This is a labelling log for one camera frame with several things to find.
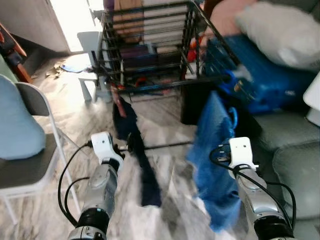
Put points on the navy garment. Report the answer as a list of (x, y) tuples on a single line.
[(140, 150)]

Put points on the blue floor mat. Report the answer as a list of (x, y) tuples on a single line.
[(75, 65)]

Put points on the white pillow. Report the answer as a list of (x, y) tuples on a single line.
[(285, 35)]

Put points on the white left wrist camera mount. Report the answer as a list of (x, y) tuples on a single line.
[(103, 145)]

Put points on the black hanging garment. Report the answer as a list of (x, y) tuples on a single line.
[(192, 105)]

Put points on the light blue cushion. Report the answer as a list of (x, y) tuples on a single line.
[(17, 120)]

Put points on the blue cloth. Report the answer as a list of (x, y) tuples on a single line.
[(212, 165)]

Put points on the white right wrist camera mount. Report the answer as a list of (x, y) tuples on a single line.
[(242, 150)]

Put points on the peach pillow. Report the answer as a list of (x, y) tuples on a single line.
[(225, 17)]

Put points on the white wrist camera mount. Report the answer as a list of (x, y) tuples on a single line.
[(242, 150), (103, 145)]

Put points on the black metal drying rack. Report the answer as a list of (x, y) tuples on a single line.
[(191, 35)]

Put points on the green leather sofa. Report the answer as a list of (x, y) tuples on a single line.
[(295, 165)]

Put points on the blue suitcase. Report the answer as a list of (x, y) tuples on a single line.
[(270, 85)]

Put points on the pink hanger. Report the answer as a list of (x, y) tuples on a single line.
[(118, 100)]

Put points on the white child chair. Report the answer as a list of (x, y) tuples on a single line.
[(90, 45)]

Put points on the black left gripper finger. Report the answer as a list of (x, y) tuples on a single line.
[(132, 141)]

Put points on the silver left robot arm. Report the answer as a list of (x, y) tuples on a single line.
[(100, 195)]

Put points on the white box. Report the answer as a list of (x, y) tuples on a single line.
[(312, 100)]

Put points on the orange black bag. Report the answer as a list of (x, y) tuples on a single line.
[(12, 50)]

